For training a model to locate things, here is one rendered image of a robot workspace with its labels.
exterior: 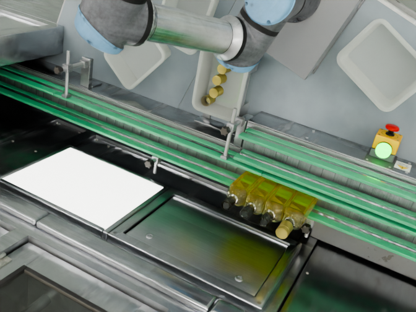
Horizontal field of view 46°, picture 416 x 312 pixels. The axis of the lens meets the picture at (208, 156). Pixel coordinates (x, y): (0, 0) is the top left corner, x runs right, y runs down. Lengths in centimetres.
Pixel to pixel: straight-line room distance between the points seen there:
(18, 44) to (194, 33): 89
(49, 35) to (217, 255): 108
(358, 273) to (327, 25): 73
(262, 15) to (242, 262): 66
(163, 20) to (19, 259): 72
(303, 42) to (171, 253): 70
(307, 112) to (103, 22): 81
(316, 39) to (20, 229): 98
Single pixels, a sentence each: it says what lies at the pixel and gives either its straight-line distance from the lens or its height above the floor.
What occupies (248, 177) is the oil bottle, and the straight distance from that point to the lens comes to 148.
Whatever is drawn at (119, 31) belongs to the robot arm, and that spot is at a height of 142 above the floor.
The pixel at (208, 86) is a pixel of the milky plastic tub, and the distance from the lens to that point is 170.
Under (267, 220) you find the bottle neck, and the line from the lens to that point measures 134.
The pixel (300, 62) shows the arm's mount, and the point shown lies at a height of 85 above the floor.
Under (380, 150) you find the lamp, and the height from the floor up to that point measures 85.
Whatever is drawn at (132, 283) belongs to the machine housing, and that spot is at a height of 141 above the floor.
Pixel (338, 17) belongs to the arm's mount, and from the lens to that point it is 144.
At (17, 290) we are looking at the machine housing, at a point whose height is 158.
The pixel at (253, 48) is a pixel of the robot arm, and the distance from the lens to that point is 129.
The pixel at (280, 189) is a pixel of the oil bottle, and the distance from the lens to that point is 146.
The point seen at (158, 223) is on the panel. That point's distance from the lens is 147.
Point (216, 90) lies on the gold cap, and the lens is 164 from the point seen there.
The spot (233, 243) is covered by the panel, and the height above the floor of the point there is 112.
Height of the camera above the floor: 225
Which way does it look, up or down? 56 degrees down
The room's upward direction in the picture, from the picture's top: 126 degrees counter-clockwise
